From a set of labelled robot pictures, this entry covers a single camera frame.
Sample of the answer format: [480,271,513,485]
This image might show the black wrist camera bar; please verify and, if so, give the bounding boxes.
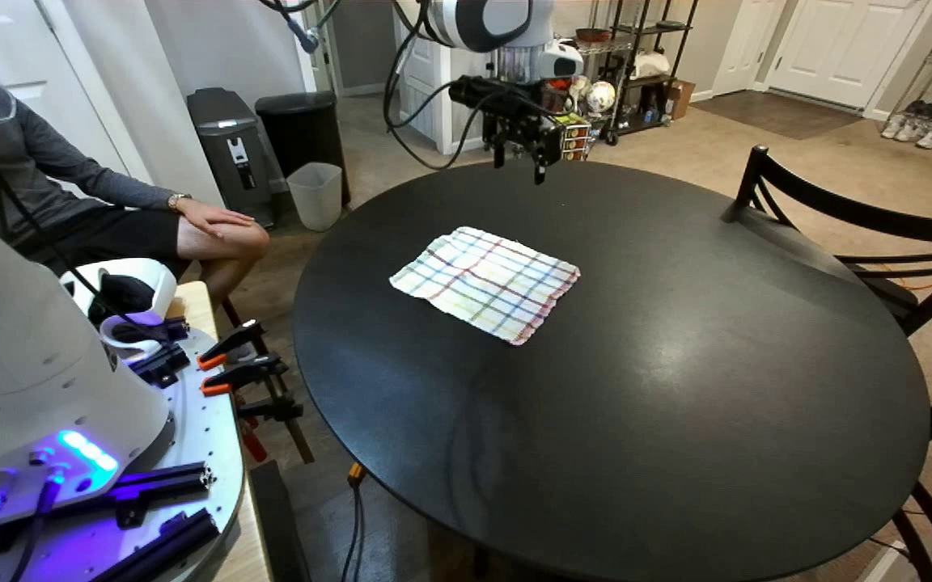
[448,70,543,120]

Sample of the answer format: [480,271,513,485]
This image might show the white checked tea towel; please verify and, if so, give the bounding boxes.
[387,223,586,348]

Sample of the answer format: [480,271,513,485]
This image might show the small black bracket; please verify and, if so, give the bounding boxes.
[128,340,196,388]

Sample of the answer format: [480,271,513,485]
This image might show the person's bare hand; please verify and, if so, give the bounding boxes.
[170,196,260,244]

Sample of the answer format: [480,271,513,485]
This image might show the black trash bin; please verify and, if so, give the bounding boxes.
[252,90,352,209]

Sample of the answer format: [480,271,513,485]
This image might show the black clamp orange tips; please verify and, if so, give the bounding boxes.
[201,353,289,402]
[199,317,271,376]

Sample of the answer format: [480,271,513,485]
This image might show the grey sleeved forearm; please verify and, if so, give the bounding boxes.
[0,78,186,212]

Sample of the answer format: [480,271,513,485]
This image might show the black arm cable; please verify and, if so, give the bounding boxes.
[379,0,493,176]

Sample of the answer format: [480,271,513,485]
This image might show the white round helmet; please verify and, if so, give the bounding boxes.
[566,73,623,120]

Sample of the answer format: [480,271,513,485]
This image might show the small white waste basket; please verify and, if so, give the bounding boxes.
[286,159,348,233]

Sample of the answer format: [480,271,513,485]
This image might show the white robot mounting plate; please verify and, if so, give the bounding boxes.
[0,278,250,582]

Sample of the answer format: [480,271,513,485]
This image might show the black metal shelf rack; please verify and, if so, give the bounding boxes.
[583,0,704,147]

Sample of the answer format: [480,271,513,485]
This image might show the black aluminium rail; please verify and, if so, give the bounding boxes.
[0,464,217,532]
[54,509,219,582]

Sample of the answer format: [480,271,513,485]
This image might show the grey trash bin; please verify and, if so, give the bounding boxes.
[186,85,277,219]

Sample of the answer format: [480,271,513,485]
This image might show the floor cable orange plug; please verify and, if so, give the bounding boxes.
[337,460,373,582]

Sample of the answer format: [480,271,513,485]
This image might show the seated person body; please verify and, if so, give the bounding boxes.
[0,85,271,308]

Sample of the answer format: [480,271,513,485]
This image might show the brown doormat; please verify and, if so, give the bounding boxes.
[694,87,869,141]

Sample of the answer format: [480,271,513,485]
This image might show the colourful printed box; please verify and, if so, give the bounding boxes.
[550,106,595,166]

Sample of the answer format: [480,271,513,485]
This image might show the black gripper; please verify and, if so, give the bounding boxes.
[480,101,566,189]

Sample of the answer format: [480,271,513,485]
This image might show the white panelled door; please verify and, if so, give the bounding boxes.
[765,0,932,114]

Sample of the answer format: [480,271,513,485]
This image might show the white rounded plastic housing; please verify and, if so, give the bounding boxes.
[58,257,180,324]

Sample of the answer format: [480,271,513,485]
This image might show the black bar clamp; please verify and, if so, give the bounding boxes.
[233,395,317,466]

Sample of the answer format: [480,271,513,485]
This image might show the white cabinet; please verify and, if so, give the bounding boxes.
[396,35,493,162]

